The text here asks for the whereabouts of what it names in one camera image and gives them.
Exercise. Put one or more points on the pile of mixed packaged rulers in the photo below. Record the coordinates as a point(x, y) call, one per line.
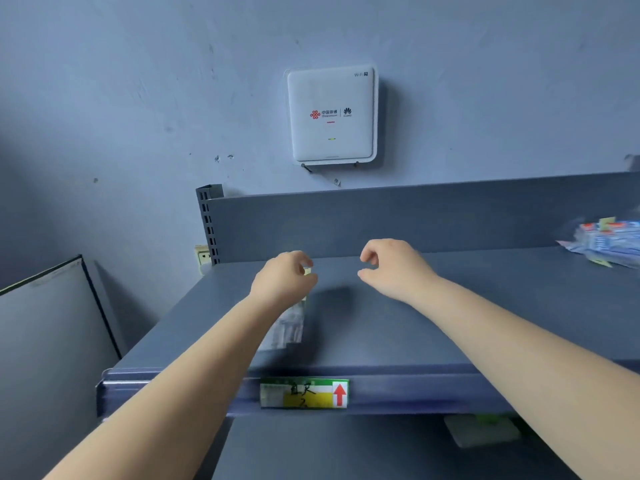
point(610, 242)

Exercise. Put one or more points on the white wall router box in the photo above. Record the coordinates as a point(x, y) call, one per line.
point(330, 94)

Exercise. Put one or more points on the green yellow shelf price label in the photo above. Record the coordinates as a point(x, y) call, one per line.
point(320, 394)

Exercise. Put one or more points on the pile of clear rulers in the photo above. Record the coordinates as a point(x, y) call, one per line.
point(287, 329)

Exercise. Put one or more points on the person's right hand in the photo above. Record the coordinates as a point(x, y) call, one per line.
point(400, 269)

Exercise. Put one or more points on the pale wall socket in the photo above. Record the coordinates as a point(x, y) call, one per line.
point(201, 255)

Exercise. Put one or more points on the person's right forearm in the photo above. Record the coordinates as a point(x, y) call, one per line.
point(525, 364)

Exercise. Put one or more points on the person's left hand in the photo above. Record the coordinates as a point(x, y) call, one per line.
point(282, 282)

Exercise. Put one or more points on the person's left forearm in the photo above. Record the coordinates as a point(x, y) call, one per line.
point(165, 394)

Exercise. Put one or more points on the grey leaning board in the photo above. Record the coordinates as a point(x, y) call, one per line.
point(50, 369)

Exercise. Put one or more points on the grey shelf back panel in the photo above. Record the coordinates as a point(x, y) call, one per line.
point(400, 219)

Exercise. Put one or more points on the grey slotted shelf post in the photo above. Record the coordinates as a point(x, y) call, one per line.
point(634, 163)
point(207, 219)

